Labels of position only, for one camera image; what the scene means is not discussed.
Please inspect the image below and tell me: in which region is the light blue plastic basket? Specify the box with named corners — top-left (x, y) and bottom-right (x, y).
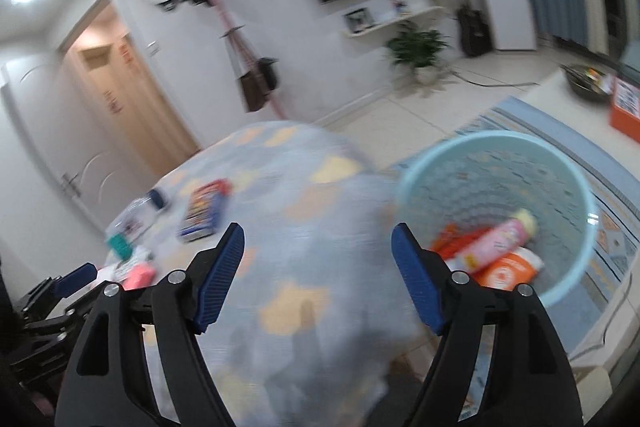
top-left (397, 131), bottom-right (598, 308)

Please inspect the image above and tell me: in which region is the beige interior door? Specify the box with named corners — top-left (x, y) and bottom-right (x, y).
top-left (75, 34), bottom-right (201, 178)

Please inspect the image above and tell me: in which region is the white packet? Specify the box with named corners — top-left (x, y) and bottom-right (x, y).
top-left (112, 247), bottom-right (153, 280)

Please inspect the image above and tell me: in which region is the white coffee table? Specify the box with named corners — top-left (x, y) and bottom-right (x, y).
top-left (517, 69), bottom-right (640, 148)

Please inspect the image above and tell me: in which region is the black guitar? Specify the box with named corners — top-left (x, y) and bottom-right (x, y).
top-left (457, 4), bottom-right (493, 58)

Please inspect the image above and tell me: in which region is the green packet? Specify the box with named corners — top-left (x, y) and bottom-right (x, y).
top-left (107, 232), bottom-right (133, 263)

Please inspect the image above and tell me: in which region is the black handbag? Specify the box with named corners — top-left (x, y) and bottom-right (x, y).
top-left (257, 57), bottom-right (278, 90)

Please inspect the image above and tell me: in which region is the pink packet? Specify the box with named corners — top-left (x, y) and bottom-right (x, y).
top-left (122, 262), bottom-right (156, 292)

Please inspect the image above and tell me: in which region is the fan patterned tablecloth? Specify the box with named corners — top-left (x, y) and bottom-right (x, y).
top-left (102, 122), bottom-right (426, 427)

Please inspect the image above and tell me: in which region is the pink bottle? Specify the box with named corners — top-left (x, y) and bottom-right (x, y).
top-left (445, 208), bottom-right (538, 275)

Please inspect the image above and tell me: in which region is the orange box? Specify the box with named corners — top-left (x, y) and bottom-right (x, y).
top-left (609, 76), bottom-right (640, 135)

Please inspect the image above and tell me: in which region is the pink coat rack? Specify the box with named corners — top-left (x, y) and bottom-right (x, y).
top-left (185, 0), bottom-right (288, 120)

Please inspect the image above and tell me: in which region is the red orange wrapper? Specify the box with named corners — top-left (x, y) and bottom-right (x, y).
top-left (430, 224), bottom-right (493, 258)

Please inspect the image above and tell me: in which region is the black floor cable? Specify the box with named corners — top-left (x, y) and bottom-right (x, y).
top-left (450, 67), bottom-right (541, 88)

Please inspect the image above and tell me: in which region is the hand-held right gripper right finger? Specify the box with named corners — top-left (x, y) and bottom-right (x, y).
top-left (391, 222), bottom-right (586, 427)

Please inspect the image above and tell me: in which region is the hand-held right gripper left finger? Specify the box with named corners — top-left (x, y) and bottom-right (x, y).
top-left (54, 222), bottom-right (247, 427)

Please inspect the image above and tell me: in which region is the low white wall shelf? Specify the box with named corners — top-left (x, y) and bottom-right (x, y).
top-left (342, 6), bottom-right (446, 38)

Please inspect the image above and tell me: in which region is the red and blue snack box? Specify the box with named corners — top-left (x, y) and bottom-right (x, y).
top-left (177, 179), bottom-right (233, 242)

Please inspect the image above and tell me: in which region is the brown handbag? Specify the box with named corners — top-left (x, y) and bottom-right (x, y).
top-left (240, 57), bottom-right (273, 112)

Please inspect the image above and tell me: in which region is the framed butterfly picture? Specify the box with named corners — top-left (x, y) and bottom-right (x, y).
top-left (345, 7), bottom-right (373, 32)

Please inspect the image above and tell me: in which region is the clear bottle with blue cap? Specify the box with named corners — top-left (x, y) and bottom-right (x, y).
top-left (107, 189), bottom-right (168, 238)

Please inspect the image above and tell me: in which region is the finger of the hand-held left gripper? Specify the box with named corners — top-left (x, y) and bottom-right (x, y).
top-left (20, 263), bottom-right (98, 315)
top-left (30, 297), bottom-right (103, 335)

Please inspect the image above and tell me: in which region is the white panel door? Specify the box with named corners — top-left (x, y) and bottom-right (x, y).
top-left (0, 57), bottom-right (161, 253)

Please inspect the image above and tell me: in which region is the dark bowl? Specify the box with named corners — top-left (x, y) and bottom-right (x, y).
top-left (560, 63), bottom-right (618, 100)

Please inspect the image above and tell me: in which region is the potted green plant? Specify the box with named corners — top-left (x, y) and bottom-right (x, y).
top-left (385, 22), bottom-right (451, 85)

